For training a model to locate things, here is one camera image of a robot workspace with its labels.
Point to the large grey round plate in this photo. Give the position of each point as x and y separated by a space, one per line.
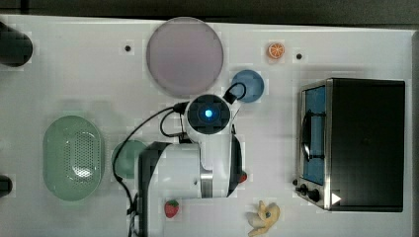
184 56

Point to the small green plate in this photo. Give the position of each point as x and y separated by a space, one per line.
125 156

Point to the red toy strawberry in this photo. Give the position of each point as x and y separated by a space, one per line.
171 208

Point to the black cylinder post lower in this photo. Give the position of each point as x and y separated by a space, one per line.
6 186

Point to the green oval strainer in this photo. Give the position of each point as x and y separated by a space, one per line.
73 158

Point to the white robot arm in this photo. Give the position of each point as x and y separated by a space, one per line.
206 163

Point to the small blue plate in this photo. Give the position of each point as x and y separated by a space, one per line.
249 86

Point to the orange slice toy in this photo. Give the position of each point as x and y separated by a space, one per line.
275 50

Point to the black cylinder post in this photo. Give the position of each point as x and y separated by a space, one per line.
16 48
6 186

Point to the yellow toy figure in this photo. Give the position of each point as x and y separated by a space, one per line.
263 219

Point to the black toaster oven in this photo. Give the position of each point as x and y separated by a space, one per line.
351 144

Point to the black cylinder post upper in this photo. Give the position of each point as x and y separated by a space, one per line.
16 48

